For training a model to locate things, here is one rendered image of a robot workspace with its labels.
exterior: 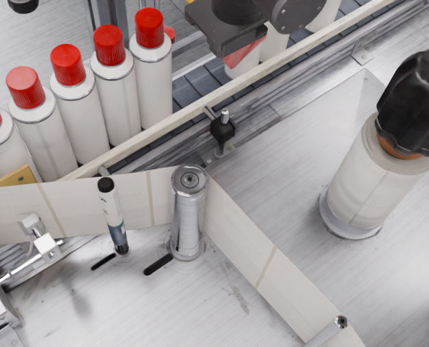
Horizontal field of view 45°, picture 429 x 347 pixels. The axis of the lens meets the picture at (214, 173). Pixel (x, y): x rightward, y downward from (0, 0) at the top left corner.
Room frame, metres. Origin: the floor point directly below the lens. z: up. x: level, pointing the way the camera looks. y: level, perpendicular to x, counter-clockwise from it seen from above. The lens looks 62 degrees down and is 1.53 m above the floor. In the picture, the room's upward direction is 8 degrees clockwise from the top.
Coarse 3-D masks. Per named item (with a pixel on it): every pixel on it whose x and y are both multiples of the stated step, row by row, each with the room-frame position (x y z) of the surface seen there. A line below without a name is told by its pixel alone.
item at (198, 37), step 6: (192, 36) 0.52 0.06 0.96; (198, 36) 0.52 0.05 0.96; (204, 36) 0.53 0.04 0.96; (180, 42) 0.51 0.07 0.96; (186, 42) 0.51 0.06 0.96; (192, 42) 0.51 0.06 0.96; (198, 42) 0.52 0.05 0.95; (174, 48) 0.49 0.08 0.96; (180, 48) 0.50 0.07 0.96; (186, 48) 0.50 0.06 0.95; (174, 54) 0.49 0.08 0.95
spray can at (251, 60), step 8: (264, 24) 0.53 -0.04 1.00; (256, 48) 0.52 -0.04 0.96; (248, 56) 0.52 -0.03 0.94; (256, 56) 0.52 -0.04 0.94; (240, 64) 0.52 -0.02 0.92; (248, 64) 0.52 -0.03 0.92; (256, 64) 0.53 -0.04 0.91; (232, 72) 0.52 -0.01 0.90; (240, 72) 0.52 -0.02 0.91; (232, 80) 0.52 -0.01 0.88
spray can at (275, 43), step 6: (270, 24) 0.56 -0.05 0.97; (270, 30) 0.56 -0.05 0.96; (276, 30) 0.56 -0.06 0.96; (270, 36) 0.56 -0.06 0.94; (276, 36) 0.56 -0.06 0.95; (282, 36) 0.56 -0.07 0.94; (288, 36) 0.57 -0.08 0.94; (264, 42) 0.56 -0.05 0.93; (270, 42) 0.56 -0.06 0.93; (276, 42) 0.56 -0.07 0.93; (282, 42) 0.56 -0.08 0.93; (264, 48) 0.56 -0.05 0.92; (270, 48) 0.56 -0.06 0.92; (276, 48) 0.56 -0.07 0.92; (282, 48) 0.57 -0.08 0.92; (264, 54) 0.56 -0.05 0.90; (270, 54) 0.56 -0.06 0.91; (276, 54) 0.56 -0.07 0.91; (264, 60) 0.56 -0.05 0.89
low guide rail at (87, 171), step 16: (384, 0) 0.70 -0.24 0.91; (352, 16) 0.65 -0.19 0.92; (320, 32) 0.61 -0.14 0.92; (336, 32) 0.63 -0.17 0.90; (288, 48) 0.57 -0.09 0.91; (304, 48) 0.58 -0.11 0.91; (272, 64) 0.53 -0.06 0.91; (240, 80) 0.49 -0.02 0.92; (256, 80) 0.51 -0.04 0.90; (208, 96) 0.46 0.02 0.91; (224, 96) 0.47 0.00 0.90; (176, 112) 0.42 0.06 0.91; (192, 112) 0.43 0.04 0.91; (160, 128) 0.39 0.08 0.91; (128, 144) 0.36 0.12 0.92; (144, 144) 0.37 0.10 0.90; (96, 160) 0.33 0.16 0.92; (112, 160) 0.33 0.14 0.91; (64, 176) 0.30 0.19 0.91; (80, 176) 0.30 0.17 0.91
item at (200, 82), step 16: (352, 0) 0.73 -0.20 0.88; (368, 0) 0.74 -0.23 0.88; (400, 0) 0.75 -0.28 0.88; (336, 16) 0.69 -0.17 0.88; (368, 16) 0.70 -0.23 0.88; (304, 32) 0.64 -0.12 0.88; (320, 48) 0.61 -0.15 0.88; (208, 64) 0.54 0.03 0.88; (224, 64) 0.55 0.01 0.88; (288, 64) 0.57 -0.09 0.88; (176, 80) 0.50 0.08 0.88; (192, 80) 0.51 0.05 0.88; (208, 80) 0.51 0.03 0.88; (224, 80) 0.52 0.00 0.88; (176, 96) 0.47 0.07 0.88; (192, 96) 0.48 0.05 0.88; (240, 96) 0.49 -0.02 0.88; (176, 128) 0.42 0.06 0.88; (160, 144) 0.39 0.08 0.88; (128, 160) 0.35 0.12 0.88; (96, 176) 0.32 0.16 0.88
